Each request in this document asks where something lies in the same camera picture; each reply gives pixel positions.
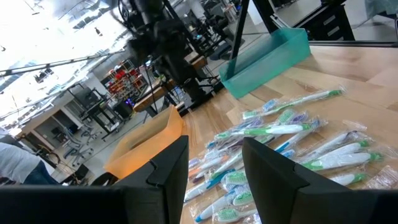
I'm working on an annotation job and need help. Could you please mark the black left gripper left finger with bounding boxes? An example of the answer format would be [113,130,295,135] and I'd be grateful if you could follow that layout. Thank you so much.
[114,135,190,224]

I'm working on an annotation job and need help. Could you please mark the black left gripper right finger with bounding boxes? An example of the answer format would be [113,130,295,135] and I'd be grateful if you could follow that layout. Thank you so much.
[242,138,374,224]

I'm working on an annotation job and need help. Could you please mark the green toothbrush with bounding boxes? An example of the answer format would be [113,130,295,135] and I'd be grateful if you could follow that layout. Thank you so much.
[303,139,373,166]
[233,191,254,206]
[223,170,249,187]
[329,172,368,187]
[301,151,385,172]
[214,207,259,223]
[211,151,243,180]
[276,108,296,124]
[242,88,345,121]

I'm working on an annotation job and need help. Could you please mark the orange toothbrush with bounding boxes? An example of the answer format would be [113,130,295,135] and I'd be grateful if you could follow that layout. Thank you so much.
[188,154,231,180]

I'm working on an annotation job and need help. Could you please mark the pile of toothbrushes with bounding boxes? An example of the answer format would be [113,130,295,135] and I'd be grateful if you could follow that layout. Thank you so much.
[214,123,315,141]

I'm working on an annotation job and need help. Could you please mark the purple toothbrush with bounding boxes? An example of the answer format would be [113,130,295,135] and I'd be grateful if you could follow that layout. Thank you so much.
[290,111,309,124]
[298,129,368,162]

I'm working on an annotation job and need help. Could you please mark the orange plastic bin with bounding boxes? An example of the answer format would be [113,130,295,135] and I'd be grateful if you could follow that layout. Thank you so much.
[104,105,184,180]

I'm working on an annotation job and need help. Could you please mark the wooden workbench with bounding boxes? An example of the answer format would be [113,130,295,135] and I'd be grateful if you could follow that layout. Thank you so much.
[133,79,175,113]

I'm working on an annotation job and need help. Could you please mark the shelf with red bins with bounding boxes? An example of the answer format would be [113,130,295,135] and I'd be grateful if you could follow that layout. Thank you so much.
[104,60,149,103]

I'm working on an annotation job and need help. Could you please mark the green plastic bin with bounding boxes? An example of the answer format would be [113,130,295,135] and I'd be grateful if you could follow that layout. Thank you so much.
[219,27,312,100]

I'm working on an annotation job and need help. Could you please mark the person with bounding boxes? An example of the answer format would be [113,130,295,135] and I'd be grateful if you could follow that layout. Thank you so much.
[0,127,59,186]

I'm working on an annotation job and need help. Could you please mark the black drawer cabinet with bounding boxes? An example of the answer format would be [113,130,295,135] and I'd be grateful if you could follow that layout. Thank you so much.
[294,2,356,42]

